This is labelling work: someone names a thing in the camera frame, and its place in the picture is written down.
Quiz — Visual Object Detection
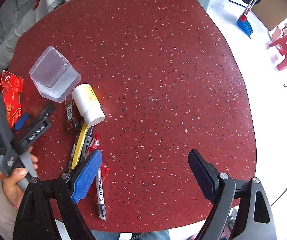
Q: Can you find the red transparent pen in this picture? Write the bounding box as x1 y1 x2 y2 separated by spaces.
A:
87 133 100 155

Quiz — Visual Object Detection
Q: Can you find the yellow utility blade case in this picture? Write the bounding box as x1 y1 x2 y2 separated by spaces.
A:
71 122 89 170

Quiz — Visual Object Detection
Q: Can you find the grey marker pen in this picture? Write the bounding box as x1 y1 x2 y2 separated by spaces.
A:
79 127 93 163

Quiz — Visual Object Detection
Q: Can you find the clear plastic container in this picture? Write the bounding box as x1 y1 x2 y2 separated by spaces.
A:
29 46 82 103

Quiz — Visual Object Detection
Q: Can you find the white bottle yellow label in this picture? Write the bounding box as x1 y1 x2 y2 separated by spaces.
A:
72 83 105 127

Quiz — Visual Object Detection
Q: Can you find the black clear gel pen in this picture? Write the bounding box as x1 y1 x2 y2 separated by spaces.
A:
96 168 107 221

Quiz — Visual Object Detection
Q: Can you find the person's left hand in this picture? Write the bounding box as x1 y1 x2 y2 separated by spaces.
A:
2 147 39 210

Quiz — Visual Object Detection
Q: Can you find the small red flat box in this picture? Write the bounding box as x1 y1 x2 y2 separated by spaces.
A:
88 163 110 196

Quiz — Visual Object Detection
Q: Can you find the red cardboard fruit box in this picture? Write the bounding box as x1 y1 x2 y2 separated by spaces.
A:
0 70 24 128

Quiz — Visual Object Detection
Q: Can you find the blue dustpan with broom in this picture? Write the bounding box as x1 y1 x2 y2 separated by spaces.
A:
236 0 270 39

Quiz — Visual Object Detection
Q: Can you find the brown cardboard sheet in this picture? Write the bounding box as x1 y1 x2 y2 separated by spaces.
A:
252 0 287 30

